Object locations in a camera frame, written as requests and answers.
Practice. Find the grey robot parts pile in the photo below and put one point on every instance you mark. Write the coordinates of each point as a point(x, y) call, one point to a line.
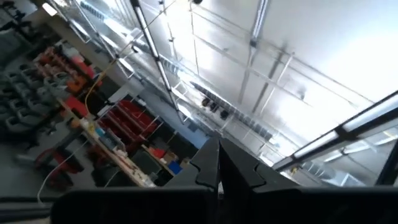
point(28, 102)

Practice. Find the long wooden workbench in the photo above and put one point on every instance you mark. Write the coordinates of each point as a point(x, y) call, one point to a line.
point(115, 152)

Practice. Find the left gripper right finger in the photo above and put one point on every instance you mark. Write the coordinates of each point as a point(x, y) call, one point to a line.
point(236, 168)

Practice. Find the cardboard box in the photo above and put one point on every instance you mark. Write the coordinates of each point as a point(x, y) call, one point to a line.
point(174, 157)

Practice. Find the red and black chair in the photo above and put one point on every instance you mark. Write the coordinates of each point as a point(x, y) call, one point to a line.
point(59, 168)

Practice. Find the red box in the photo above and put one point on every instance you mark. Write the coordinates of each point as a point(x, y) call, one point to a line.
point(158, 153)

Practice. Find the black frame bar with light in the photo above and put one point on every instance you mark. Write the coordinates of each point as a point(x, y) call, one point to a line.
point(317, 144)
point(149, 37)

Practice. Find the black frame post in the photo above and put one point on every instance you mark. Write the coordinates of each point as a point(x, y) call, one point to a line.
point(388, 168)

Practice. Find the black ceiling-hung device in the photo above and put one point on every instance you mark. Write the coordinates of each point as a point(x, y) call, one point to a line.
point(206, 102)
point(224, 114)
point(214, 107)

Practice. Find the red storage bins rack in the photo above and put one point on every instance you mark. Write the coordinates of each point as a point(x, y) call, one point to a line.
point(130, 121)

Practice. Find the orange storage bins rack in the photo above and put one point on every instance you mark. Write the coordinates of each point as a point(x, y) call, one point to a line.
point(68, 68)

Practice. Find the blue box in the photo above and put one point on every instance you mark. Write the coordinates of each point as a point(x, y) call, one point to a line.
point(175, 168)

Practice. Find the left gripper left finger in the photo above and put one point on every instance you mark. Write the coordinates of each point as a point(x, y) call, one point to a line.
point(208, 168)

